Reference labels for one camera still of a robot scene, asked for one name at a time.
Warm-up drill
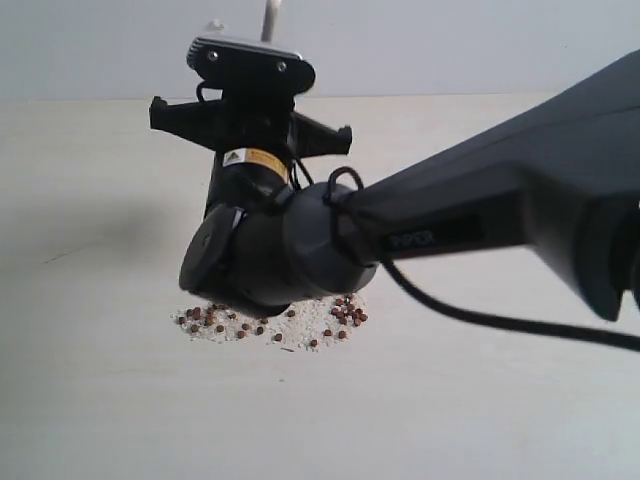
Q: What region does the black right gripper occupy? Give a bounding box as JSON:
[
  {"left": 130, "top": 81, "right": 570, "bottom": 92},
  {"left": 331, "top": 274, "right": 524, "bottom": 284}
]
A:
[{"left": 149, "top": 84, "right": 352, "bottom": 213}]

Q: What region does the white wooden paint brush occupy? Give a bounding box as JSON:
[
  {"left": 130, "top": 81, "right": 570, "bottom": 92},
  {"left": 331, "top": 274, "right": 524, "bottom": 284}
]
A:
[{"left": 260, "top": 0, "right": 282, "bottom": 43}]

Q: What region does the pile of rice and beans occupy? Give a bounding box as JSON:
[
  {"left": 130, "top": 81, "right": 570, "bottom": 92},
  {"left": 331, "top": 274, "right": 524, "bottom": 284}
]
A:
[{"left": 171, "top": 293, "right": 369, "bottom": 352}]

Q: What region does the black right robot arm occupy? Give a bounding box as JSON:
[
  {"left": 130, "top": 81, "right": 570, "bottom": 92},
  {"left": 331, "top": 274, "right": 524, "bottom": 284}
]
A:
[{"left": 149, "top": 47, "right": 639, "bottom": 321}]

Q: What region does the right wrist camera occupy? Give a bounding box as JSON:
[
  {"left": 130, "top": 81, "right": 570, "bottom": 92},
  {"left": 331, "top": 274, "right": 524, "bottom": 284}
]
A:
[{"left": 186, "top": 34, "right": 316, "bottom": 97}]

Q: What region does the small white wall clip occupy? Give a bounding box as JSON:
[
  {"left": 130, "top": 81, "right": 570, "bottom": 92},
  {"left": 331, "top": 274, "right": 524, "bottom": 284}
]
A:
[{"left": 206, "top": 19, "right": 225, "bottom": 32}]

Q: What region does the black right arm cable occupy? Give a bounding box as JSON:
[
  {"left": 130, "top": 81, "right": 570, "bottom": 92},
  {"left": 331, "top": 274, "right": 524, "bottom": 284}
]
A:
[{"left": 289, "top": 154, "right": 640, "bottom": 351}]

